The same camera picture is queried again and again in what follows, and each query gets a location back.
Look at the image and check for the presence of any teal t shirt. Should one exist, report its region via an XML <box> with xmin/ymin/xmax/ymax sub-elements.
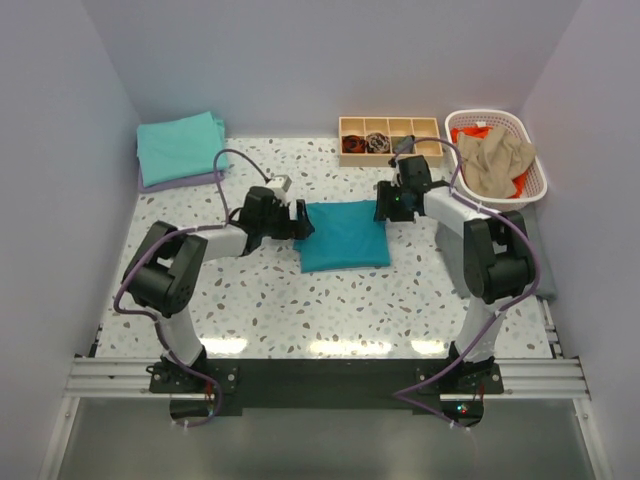
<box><xmin>293</xmin><ymin>200</ymin><xmax>391</xmax><ymax>273</ymax></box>

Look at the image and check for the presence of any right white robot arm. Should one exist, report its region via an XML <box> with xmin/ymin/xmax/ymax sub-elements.
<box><xmin>374</xmin><ymin>156</ymin><xmax>539</xmax><ymax>393</ymax></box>

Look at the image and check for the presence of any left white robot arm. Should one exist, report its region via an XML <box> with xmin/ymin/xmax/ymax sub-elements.
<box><xmin>113</xmin><ymin>182</ymin><xmax>315</xmax><ymax>392</ymax></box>

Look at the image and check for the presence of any grey rolled sock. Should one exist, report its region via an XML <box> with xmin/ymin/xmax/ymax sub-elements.
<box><xmin>391</xmin><ymin>135</ymin><xmax>415</xmax><ymax>155</ymax></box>

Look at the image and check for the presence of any brown white rolled sock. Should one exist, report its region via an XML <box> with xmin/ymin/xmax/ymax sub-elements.
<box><xmin>365</xmin><ymin>132</ymin><xmax>391</xmax><ymax>154</ymax></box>

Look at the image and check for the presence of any wooden compartment tray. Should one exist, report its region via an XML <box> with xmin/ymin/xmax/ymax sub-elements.
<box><xmin>338</xmin><ymin>116</ymin><xmax>440</xmax><ymax>168</ymax></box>

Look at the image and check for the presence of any red black rolled sock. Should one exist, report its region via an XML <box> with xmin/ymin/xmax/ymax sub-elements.
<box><xmin>342</xmin><ymin>135</ymin><xmax>367</xmax><ymax>154</ymax></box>

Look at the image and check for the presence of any folded lavender t shirt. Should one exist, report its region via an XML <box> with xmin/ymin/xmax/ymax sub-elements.
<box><xmin>137</xmin><ymin>170</ymin><xmax>225</xmax><ymax>194</ymax></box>

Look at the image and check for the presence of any folded grey t shirt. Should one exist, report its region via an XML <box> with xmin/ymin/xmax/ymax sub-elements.
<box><xmin>435</xmin><ymin>204</ymin><xmax>557</xmax><ymax>301</ymax></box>

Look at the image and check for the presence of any beige t shirt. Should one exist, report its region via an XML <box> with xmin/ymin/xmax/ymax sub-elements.
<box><xmin>456</xmin><ymin>125</ymin><xmax>538</xmax><ymax>198</ymax></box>

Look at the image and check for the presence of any orange t shirt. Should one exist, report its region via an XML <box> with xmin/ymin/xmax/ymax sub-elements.
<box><xmin>449</xmin><ymin>125</ymin><xmax>529</xmax><ymax>199</ymax></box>

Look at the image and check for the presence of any folded mint t shirt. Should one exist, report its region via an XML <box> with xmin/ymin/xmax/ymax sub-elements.
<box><xmin>136</xmin><ymin>111</ymin><xmax>229</xmax><ymax>189</ymax></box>

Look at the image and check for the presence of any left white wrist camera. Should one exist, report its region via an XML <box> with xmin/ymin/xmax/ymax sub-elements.
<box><xmin>266</xmin><ymin>175</ymin><xmax>292</xmax><ymax>203</ymax></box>

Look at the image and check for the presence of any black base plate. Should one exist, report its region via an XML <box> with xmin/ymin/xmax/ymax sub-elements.
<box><xmin>146</xmin><ymin>358</ymin><xmax>504</xmax><ymax>420</ymax></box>

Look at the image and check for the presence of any aluminium rail frame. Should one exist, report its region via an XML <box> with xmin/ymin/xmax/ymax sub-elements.
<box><xmin>63</xmin><ymin>300</ymin><xmax>589</xmax><ymax>399</ymax></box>

